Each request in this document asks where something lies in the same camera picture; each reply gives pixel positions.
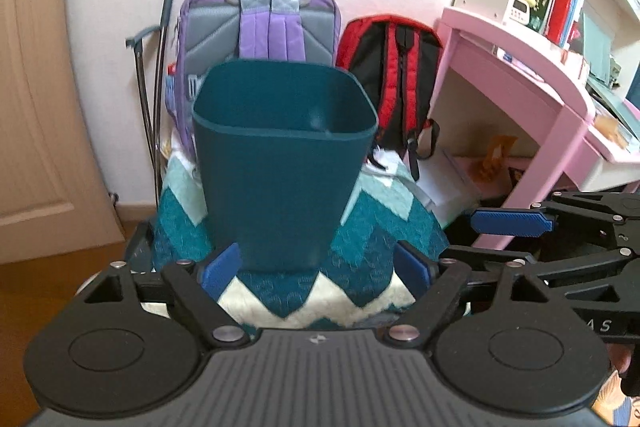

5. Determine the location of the teal plastic trash bin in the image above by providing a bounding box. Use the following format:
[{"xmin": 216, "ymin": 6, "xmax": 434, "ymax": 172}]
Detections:
[{"xmin": 192, "ymin": 60, "xmax": 378, "ymax": 272}]

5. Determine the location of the teal and cream quilt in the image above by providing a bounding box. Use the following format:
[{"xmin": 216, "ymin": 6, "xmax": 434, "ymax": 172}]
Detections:
[{"xmin": 152, "ymin": 150, "xmax": 448, "ymax": 332}]

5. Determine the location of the pink desk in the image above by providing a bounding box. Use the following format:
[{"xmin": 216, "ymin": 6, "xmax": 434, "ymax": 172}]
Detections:
[{"xmin": 432, "ymin": 5, "xmax": 640, "ymax": 253}]

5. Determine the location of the wooden door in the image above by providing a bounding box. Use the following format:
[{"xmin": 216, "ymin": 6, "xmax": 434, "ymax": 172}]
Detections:
[{"xmin": 1, "ymin": 0, "xmax": 122, "ymax": 263}]

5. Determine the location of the red black backpack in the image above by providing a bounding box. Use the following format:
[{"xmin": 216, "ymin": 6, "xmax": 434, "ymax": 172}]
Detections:
[{"xmin": 336, "ymin": 14, "xmax": 442, "ymax": 180}]

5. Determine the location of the purple grey backpack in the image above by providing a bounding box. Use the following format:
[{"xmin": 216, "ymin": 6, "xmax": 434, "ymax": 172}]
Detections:
[{"xmin": 165, "ymin": 0, "xmax": 342, "ymax": 159}]

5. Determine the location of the black folding cart handle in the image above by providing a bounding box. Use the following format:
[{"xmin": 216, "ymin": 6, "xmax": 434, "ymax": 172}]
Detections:
[{"xmin": 124, "ymin": 0, "xmax": 177, "ymax": 203}]

